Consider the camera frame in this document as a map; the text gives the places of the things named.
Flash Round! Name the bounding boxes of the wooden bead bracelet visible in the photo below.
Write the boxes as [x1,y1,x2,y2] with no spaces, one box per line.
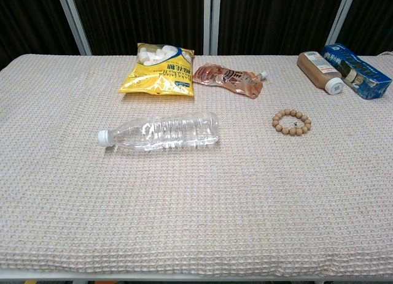
[271,109,313,136]

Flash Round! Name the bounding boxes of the clear plastic water bottle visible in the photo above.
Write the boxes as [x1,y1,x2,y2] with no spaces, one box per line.
[98,112,220,152]

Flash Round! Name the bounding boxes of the brown spouted sauce pouch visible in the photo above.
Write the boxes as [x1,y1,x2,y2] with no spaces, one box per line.
[192,63,268,99]

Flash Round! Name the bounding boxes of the beige waffle table cloth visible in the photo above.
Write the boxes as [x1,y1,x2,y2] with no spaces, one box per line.
[0,53,393,278]

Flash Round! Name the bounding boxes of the yellow marshmallow bag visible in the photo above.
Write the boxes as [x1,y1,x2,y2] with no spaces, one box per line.
[118,42,195,97]

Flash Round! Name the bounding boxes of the black pleated curtain panel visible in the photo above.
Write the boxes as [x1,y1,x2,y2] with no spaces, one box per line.
[336,0,393,56]
[70,0,205,56]
[0,0,81,71]
[217,0,347,56]

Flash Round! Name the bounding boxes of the brown bottle white cap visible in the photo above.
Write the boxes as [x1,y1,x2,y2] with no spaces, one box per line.
[297,50,343,95]

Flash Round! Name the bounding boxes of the blue rectangular carton box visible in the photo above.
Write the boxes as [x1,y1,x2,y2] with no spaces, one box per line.
[321,44,393,100]

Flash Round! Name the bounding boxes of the grey metal frame post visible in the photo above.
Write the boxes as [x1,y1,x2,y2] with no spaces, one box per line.
[56,0,92,56]
[203,0,222,56]
[325,0,357,46]

